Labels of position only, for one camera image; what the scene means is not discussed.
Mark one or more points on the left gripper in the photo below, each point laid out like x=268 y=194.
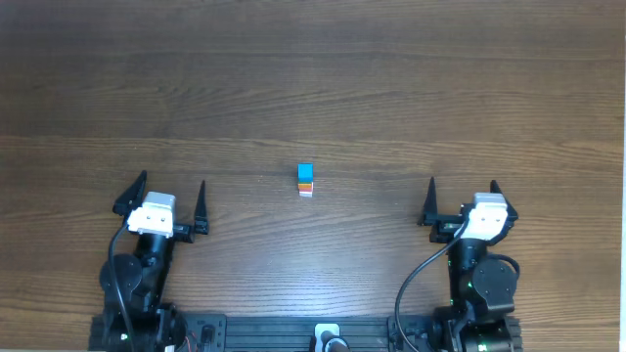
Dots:
x=183 y=233

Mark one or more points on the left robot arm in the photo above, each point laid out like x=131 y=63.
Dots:
x=122 y=283

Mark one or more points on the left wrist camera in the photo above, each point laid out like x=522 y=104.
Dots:
x=152 y=215

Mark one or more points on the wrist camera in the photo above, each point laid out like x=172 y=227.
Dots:
x=152 y=215
x=487 y=216

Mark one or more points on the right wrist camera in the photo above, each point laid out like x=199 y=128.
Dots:
x=487 y=216

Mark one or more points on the orange cube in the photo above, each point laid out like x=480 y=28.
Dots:
x=305 y=186

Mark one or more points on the mounting rail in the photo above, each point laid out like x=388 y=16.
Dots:
x=274 y=335

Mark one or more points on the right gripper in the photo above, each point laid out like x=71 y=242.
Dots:
x=446 y=229

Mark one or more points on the blue cube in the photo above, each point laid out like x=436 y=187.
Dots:
x=305 y=172

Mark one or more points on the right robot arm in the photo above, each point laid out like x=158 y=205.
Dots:
x=489 y=286

